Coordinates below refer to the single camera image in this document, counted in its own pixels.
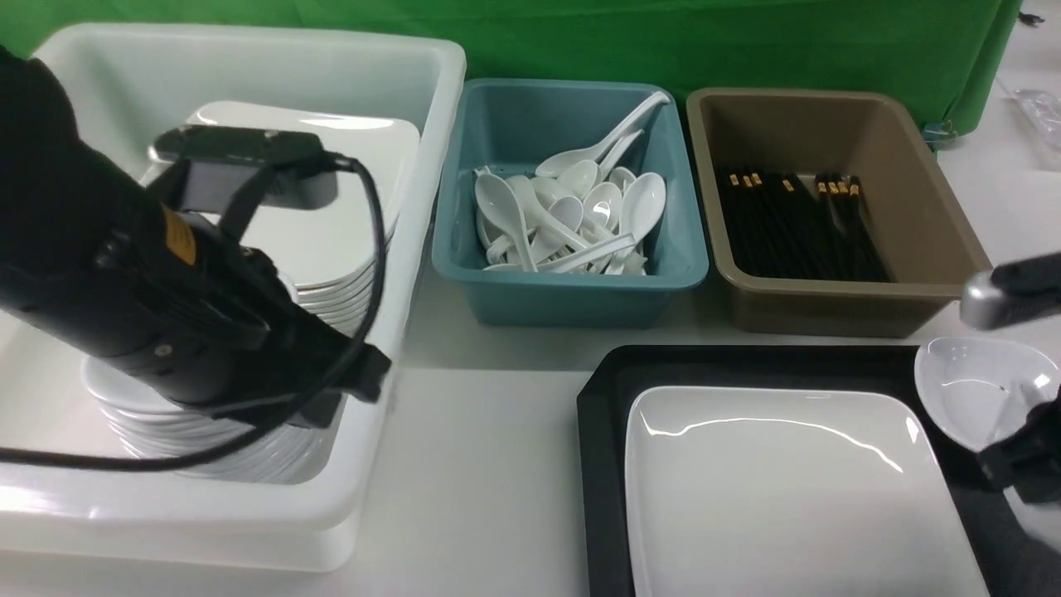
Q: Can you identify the clear plastic wrap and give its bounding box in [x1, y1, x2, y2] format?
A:
[1010, 90, 1060, 152]

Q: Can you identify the stack of white bowls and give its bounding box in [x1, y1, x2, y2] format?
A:
[82, 357, 328, 482]

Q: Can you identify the black serving tray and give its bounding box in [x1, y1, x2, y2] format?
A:
[577, 345, 1060, 596]

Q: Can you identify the pile of white spoons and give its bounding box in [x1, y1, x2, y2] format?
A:
[473, 91, 669, 275]

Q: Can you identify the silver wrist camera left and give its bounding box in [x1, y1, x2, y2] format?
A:
[144, 124, 375, 241]

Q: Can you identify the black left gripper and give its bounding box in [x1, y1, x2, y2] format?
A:
[83, 207, 393, 431]

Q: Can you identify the stack of white square plates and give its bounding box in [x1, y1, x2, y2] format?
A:
[182, 101, 420, 335]

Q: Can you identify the teal plastic bin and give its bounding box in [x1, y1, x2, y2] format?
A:
[431, 80, 710, 328]

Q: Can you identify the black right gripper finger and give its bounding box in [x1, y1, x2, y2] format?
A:
[976, 398, 1060, 505]

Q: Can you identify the white square rice plate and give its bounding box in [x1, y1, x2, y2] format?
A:
[624, 386, 988, 596]

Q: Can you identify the black cable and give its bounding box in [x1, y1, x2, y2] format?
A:
[0, 153, 389, 473]

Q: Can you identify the brown plastic bin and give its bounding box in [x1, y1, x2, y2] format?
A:
[686, 88, 990, 337]

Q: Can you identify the large white plastic tub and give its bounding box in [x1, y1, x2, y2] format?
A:
[2, 23, 466, 573]

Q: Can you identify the white bowl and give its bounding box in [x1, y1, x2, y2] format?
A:
[914, 337, 1059, 453]

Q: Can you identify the bundle of black chopsticks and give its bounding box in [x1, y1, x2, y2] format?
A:
[714, 166, 894, 283]

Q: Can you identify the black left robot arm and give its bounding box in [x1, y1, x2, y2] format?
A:
[2, 51, 390, 428]

